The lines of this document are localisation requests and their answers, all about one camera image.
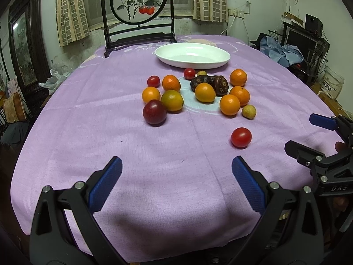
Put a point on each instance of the yellow-green longan fruit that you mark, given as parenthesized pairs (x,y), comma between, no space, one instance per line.
(249,112)

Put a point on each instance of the greenish yellow tangerine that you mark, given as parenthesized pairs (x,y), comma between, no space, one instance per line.
(172,100)

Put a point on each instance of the blue cloth pile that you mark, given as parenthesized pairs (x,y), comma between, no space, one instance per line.
(286,55)

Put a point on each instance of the small orange tangerine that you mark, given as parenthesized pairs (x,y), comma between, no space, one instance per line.
(150,93)

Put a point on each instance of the black metal shelf rack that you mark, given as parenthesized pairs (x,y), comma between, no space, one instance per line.
(313,48)

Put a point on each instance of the dark purple plum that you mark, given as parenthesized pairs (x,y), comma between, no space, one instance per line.
(154,112)

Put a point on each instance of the black speaker box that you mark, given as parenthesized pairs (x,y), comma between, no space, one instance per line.
(313,25)

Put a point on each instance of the white plastic bag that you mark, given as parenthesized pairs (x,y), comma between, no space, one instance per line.
(59,72)

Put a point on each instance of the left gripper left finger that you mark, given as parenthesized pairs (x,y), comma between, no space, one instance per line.
(51,238)

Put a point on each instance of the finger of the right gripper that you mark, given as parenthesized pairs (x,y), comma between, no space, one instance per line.
(328,123)
(304,155)

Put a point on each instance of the left beige checked curtain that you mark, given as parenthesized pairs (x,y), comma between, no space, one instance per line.
(71,21)

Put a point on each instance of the dark brown water chestnut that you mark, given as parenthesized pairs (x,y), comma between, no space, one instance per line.
(220,85)
(212,79)
(198,80)

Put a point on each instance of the round painted table screen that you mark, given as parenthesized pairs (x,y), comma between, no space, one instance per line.
(130,22)

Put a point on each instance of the small yellow-green longan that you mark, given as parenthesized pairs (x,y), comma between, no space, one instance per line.
(202,73)

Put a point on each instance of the white plastic bucket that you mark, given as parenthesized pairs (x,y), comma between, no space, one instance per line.
(332,83)

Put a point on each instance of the small red cherry tomato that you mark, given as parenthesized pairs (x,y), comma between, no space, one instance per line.
(153,81)

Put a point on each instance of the purple tablecloth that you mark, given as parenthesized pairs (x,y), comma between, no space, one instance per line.
(177,192)

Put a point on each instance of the person's right hand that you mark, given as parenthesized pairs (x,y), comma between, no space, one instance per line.
(339,146)

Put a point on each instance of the white oval plate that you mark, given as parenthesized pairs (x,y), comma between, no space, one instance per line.
(192,55)

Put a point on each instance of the woven wicker basket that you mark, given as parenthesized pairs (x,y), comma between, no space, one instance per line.
(13,108)

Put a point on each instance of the orange kumquat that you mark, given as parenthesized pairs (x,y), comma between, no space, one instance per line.
(205,93)

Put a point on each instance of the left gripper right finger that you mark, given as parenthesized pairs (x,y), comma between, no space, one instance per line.
(289,230)

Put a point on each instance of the dark framed landscape painting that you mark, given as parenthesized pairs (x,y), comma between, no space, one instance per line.
(27,46)

